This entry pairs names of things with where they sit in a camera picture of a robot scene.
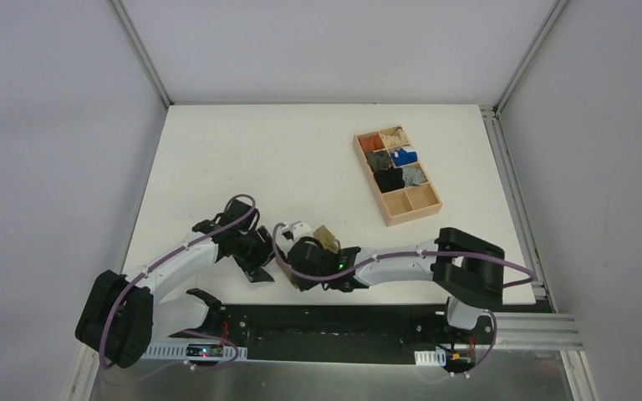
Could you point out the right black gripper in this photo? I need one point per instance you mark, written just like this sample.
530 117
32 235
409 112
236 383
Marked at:
303 253

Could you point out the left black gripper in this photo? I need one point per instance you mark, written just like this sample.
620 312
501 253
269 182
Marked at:
252 261

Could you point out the olive and cream underwear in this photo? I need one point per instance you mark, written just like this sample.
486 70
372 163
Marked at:
327 239

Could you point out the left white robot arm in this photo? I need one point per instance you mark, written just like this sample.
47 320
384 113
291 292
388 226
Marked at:
125 312

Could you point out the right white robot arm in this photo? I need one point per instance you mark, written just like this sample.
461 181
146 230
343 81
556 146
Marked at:
468 268

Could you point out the black rolled underwear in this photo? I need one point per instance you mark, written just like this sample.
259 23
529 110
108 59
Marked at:
389 180

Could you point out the dark grey rolled underwear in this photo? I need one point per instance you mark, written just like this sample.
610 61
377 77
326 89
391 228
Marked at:
379 160

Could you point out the orange rolled underwear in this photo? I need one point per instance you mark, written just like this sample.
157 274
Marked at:
371 143

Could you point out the grey striped rolled underwear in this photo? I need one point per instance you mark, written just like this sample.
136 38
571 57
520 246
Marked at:
413 176

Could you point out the blue rolled underwear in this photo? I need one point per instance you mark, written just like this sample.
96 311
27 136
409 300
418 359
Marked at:
404 155

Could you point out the beige rolled underwear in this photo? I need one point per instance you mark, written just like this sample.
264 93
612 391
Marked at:
393 137

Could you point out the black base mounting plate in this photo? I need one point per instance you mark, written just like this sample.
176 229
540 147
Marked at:
374 334

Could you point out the wooden compartment box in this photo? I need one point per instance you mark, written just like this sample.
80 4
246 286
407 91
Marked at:
404 205

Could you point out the left white cable duct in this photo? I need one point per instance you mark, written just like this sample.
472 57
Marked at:
205 351

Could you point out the white cable duct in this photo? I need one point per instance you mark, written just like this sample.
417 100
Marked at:
205 351
436 357

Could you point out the right white cable duct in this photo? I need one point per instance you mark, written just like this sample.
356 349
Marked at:
436 357

